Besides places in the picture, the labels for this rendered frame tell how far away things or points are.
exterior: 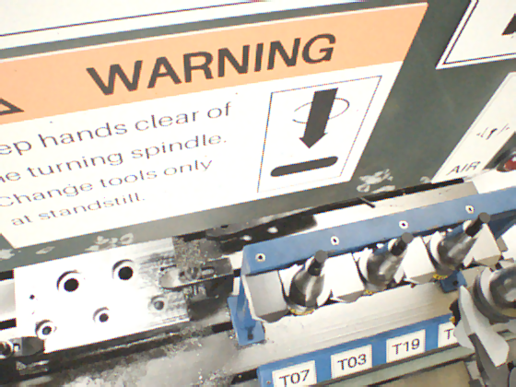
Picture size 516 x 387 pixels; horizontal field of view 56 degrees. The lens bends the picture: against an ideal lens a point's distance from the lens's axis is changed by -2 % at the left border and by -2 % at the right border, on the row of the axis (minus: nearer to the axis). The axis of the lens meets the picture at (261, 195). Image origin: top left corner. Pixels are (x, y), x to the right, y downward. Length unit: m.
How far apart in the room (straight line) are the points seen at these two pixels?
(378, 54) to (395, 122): 0.05
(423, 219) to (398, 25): 0.61
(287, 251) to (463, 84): 0.50
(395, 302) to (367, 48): 0.91
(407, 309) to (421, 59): 0.90
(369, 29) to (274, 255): 0.54
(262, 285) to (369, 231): 0.17
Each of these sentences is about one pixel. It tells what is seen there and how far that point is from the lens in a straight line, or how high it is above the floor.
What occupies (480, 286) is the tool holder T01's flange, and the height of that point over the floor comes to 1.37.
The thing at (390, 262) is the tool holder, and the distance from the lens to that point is 0.66.
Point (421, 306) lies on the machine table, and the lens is 1.08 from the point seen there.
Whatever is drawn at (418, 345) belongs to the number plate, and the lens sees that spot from 1.02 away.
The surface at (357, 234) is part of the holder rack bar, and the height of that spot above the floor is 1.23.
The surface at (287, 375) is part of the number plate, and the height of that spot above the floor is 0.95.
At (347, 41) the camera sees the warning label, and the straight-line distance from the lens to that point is 0.16.
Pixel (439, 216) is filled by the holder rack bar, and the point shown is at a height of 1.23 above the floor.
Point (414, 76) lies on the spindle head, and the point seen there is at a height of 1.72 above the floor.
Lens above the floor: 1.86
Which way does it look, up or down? 61 degrees down
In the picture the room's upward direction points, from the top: 9 degrees clockwise
